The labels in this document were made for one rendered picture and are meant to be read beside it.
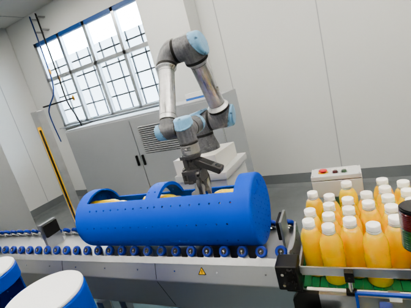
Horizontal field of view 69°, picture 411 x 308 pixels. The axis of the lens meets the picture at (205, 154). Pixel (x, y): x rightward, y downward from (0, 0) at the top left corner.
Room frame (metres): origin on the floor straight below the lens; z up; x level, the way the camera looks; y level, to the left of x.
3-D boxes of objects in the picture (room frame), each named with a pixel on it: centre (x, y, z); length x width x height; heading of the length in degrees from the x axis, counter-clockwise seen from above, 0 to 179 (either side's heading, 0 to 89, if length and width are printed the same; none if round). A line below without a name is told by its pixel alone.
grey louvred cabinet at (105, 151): (3.51, 0.58, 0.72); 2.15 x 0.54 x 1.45; 60
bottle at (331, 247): (0.84, -0.31, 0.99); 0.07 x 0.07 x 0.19
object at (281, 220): (1.06, -0.22, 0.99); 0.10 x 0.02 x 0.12; 154
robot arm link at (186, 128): (1.18, 0.05, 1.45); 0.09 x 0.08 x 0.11; 157
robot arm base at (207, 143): (1.68, -0.02, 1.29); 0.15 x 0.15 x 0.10
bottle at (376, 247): (0.78, -0.42, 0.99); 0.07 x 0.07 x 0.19
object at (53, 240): (1.65, 0.98, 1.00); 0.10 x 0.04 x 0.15; 154
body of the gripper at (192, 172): (1.18, 0.06, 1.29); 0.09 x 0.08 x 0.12; 64
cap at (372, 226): (0.78, -0.42, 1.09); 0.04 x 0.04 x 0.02
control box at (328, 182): (1.23, -0.53, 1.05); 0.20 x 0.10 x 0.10; 64
